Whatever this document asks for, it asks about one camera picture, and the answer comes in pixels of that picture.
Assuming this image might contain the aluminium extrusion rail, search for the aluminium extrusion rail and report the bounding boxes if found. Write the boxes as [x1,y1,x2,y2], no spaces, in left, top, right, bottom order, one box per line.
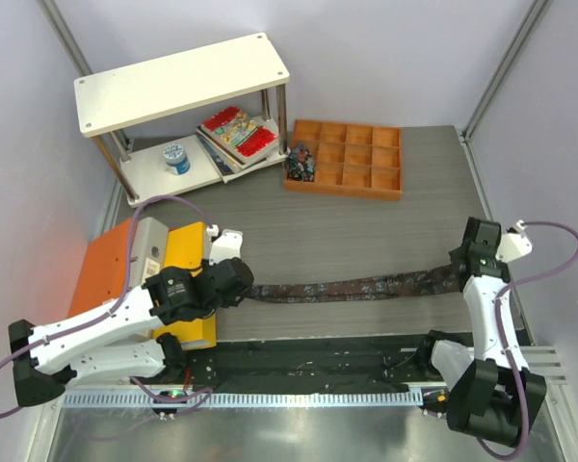
[520,346,567,385]

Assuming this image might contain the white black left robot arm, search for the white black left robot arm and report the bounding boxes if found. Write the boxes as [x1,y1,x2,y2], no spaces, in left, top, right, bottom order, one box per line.
[9,257,254,407]

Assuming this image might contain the grey binder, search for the grey binder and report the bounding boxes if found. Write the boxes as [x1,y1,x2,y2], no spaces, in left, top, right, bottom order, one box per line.
[128,218,169,289]

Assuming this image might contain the blue white jar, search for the blue white jar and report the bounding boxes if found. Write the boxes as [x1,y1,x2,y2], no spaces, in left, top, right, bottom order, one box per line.
[163,142,191,175]

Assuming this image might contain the orange compartment tray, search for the orange compartment tray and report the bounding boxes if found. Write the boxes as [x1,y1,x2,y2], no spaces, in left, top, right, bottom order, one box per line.
[284,119,403,201]

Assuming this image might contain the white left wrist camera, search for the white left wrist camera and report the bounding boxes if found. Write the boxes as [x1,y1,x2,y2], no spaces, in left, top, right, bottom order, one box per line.
[208,229,244,265]

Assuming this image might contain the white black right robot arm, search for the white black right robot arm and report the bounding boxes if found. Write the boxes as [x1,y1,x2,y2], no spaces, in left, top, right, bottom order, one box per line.
[415,218,546,449]

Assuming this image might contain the red patterned book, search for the red patterned book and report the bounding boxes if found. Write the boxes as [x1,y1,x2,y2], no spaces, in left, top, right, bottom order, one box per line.
[197,106,278,166]

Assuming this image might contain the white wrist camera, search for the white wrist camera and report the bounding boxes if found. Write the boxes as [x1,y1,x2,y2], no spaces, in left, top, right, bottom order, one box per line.
[495,220,533,264]
[208,229,244,265]

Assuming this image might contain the white two-tier shelf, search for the white two-tier shelf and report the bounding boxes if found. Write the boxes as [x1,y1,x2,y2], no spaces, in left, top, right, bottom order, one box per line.
[74,32,290,207]

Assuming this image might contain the brown blue-flowered tie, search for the brown blue-flowered tie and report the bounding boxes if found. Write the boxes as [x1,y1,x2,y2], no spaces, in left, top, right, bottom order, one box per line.
[246,265,460,304]

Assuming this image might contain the yellow binder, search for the yellow binder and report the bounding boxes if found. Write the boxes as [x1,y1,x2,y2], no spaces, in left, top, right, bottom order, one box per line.
[150,221,217,350]

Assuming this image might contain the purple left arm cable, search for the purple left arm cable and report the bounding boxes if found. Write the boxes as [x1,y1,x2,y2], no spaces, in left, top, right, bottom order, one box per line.
[0,194,221,420]

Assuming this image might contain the white slotted cable duct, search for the white slotted cable duct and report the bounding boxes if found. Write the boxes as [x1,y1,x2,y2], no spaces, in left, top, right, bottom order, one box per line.
[62,388,423,409]

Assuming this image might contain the lower stacked books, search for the lower stacked books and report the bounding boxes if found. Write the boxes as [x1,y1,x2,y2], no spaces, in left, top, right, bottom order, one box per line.
[196,133,285,183]

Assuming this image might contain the orange binder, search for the orange binder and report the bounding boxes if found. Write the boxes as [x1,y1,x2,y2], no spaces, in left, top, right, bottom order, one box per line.
[67,218,131,318]

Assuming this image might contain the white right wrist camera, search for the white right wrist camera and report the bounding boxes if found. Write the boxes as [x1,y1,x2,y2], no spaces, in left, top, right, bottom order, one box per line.
[495,220,533,264]

